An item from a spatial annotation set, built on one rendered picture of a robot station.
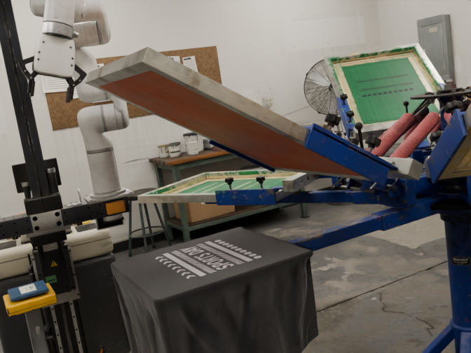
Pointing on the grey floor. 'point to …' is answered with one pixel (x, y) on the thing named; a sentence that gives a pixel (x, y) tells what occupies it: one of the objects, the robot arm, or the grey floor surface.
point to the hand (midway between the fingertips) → (50, 95)
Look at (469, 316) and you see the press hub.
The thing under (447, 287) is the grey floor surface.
